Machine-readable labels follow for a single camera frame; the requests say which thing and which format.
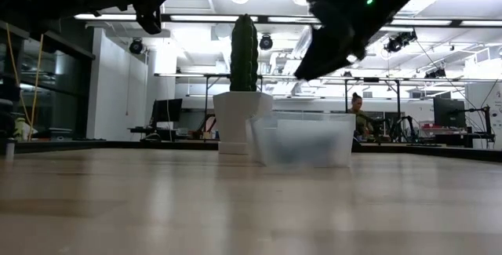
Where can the background black robot arm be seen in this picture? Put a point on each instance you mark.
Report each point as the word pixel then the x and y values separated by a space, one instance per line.
pixel 404 127

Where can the black metal rig frame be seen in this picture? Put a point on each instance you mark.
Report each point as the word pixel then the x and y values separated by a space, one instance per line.
pixel 346 102

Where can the green cactus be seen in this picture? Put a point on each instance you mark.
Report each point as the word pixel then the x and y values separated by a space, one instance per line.
pixel 244 55

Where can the white hexagonal plant pot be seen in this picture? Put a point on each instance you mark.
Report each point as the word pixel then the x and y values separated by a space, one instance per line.
pixel 233 121

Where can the black computer monitor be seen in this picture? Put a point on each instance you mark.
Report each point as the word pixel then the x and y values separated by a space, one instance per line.
pixel 448 111
pixel 166 110

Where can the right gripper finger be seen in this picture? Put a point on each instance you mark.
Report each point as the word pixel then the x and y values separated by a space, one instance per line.
pixel 325 53

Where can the person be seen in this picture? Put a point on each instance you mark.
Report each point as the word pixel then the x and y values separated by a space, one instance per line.
pixel 357 119

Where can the black desk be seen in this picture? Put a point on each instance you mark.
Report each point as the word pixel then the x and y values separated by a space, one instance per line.
pixel 153 132

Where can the clear plastic container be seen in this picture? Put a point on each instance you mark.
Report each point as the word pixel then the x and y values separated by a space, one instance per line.
pixel 306 141

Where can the black ceiling spotlight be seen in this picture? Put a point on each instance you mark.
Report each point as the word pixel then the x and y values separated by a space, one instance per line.
pixel 266 42
pixel 435 73
pixel 136 46
pixel 398 43

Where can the small white cylinder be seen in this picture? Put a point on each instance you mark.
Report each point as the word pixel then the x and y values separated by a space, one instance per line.
pixel 9 150

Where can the black metal table frame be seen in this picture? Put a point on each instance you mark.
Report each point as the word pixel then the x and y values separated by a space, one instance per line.
pixel 117 145

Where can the black jointed boom arm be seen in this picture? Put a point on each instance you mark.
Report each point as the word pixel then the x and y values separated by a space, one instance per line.
pixel 476 110

